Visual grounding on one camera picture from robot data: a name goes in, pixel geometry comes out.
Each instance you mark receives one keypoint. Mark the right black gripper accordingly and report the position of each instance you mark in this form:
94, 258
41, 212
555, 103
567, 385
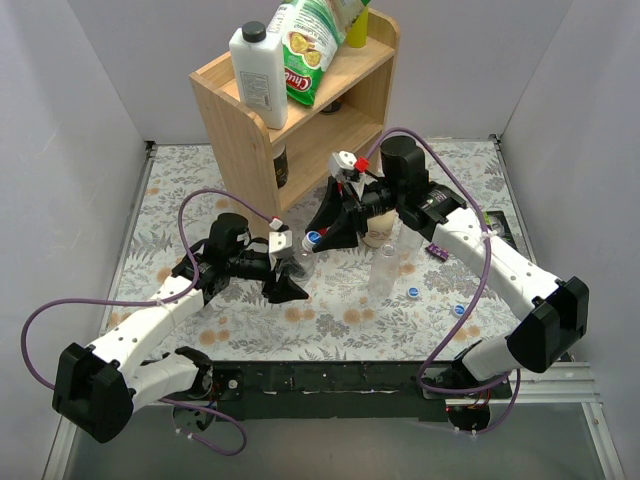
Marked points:
350, 209

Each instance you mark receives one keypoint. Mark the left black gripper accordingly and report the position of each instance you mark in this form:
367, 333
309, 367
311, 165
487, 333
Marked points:
272, 275

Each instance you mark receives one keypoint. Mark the blue white bottle cap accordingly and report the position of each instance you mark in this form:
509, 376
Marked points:
310, 240

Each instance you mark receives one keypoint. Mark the clear plastic bottle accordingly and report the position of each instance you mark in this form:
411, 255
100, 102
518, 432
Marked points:
302, 265
409, 244
384, 271

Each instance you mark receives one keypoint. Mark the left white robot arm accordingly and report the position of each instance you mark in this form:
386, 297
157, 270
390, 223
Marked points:
100, 386

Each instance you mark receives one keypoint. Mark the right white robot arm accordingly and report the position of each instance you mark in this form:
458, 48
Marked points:
552, 313

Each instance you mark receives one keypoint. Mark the beige lotion bottle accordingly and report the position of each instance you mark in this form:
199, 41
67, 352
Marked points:
379, 229

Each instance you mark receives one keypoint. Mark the clear plastic bottle front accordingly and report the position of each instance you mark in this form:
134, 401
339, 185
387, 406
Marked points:
384, 271

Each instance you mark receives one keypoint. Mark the dark bottle in shelf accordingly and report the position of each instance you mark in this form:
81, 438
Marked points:
280, 161

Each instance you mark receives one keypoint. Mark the blue bottle cap middle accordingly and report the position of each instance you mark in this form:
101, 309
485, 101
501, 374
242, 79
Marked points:
413, 292

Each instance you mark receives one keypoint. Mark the white bottle black cap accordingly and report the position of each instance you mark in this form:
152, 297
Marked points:
258, 63

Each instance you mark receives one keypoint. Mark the yellow bottle on shelf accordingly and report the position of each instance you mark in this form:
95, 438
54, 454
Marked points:
357, 35

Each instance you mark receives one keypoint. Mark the small clear glass cup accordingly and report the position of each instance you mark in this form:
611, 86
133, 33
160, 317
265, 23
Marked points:
207, 313

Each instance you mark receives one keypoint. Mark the wooden shelf unit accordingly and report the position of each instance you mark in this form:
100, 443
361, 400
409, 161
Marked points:
350, 112

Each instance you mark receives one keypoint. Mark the black base bar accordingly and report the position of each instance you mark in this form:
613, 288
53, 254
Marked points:
269, 390

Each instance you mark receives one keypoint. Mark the purple candy bar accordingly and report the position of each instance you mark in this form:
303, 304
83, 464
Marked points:
437, 252

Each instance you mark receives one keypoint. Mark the floral table mat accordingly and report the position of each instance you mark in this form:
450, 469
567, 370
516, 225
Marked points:
339, 320

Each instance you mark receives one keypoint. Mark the black green box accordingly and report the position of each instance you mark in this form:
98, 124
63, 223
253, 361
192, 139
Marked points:
496, 221

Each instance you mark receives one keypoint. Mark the green chips bag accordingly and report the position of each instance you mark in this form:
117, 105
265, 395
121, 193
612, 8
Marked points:
311, 32

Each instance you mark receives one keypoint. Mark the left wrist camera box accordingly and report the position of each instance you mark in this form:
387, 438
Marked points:
280, 244

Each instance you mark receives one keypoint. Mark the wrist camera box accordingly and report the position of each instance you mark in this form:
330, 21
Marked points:
280, 244
347, 169

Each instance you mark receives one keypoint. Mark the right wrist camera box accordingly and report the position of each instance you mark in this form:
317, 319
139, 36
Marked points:
347, 169

